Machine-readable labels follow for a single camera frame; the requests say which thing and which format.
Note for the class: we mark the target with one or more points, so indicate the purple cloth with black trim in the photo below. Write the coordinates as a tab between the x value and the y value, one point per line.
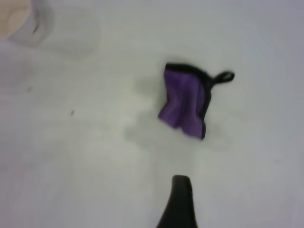
184	104

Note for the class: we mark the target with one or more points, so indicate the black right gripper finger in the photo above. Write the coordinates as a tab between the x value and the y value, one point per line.
180	206

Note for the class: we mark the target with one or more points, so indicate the white paper coffee cup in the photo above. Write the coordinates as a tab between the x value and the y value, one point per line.
19	21

